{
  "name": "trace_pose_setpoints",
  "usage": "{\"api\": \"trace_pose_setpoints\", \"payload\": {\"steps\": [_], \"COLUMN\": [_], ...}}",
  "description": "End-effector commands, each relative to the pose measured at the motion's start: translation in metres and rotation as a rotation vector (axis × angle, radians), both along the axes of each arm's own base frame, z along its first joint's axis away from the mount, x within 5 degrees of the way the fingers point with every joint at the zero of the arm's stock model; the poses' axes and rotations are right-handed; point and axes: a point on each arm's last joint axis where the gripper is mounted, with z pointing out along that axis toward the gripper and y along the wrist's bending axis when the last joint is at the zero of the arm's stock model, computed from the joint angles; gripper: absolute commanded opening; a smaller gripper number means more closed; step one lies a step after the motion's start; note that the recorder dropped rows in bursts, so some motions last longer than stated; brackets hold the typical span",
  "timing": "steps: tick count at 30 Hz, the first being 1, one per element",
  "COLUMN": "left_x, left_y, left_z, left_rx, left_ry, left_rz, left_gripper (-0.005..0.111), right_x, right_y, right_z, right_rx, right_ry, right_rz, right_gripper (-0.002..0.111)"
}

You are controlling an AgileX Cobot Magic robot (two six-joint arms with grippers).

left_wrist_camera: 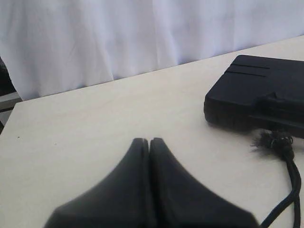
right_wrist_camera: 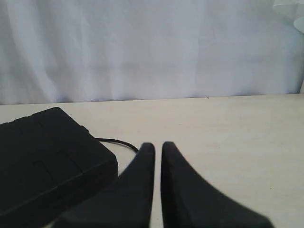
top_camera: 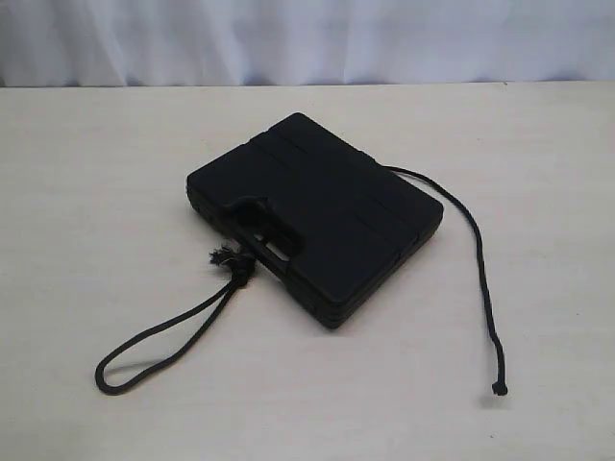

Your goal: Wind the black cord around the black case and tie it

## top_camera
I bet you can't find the black plastic carrying case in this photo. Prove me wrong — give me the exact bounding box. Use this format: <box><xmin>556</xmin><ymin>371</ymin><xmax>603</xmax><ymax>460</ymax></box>
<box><xmin>186</xmin><ymin>112</ymin><xmax>443</xmax><ymax>329</ymax></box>

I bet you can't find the black cord with frayed end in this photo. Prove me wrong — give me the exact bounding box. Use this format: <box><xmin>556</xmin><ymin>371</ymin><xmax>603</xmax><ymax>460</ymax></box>
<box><xmin>94</xmin><ymin>165</ymin><xmax>508</xmax><ymax>397</ymax></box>

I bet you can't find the white backdrop curtain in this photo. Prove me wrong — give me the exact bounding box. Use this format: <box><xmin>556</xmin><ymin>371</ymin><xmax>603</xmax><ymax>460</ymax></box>
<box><xmin>1</xmin><ymin>1</ymin><xmax>614</xmax><ymax>86</ymax></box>

